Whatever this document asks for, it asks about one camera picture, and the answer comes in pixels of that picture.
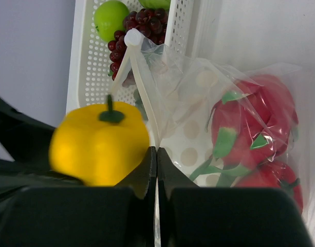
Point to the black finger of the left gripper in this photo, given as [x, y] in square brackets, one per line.
[27, 141]

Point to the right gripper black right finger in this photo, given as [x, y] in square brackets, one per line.
[205, 216]

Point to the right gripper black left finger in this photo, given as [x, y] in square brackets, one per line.
[57, 214]

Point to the yellow bell pepper toy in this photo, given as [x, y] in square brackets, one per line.
[99, 144]

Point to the clear zip top bag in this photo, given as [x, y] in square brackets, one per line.
[178, 94]

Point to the red bell pepper toy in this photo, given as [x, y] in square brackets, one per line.
[275, 174]

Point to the red dragon fruit toy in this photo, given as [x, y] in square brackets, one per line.
[253, 123]

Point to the white perforated plastic basket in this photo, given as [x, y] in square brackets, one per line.
[89, 60]

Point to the green apple toy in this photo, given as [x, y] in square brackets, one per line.
[108, 18]

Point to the dark red grape bunch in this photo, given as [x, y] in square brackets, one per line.
[147, 23]

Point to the green cabbage toy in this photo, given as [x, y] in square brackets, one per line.
[155, 4]

